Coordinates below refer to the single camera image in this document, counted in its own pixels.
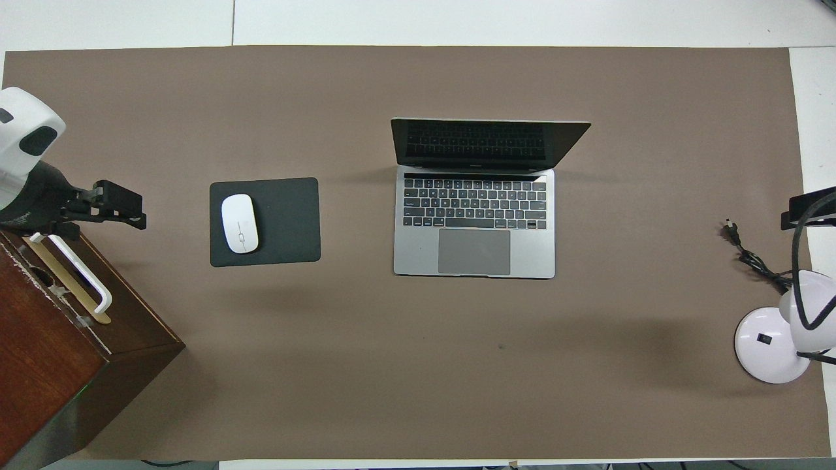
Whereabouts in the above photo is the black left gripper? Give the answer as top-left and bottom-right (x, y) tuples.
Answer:
(0, 160), (146, 234)

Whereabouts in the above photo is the grey laptop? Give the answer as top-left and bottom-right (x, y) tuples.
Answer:
(391, 117), (592, 280)

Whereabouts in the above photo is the white computer mouse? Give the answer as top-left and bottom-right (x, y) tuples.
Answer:
(221, 194), (259, 254)

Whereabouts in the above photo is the white desk lamp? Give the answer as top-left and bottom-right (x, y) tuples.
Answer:
(734, 270), (836, 384)

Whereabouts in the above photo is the black mouse pad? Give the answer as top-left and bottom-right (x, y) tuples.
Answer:
(209, 177), (321, 268)

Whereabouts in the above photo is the dark brown wooden box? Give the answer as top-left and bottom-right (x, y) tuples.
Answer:
(0, 228), (185, 467)

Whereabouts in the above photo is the brown table mat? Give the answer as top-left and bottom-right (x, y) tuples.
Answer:
(0, 46), (831, 461)

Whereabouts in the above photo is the black lamp power cable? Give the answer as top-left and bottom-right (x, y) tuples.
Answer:
(724, 220), (794, 292)

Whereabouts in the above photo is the white box handle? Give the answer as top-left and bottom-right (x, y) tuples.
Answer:
(29, 233), (113, 314)

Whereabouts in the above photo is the gold handle plate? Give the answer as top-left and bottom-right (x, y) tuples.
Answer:
(23, 236), (112, 325)

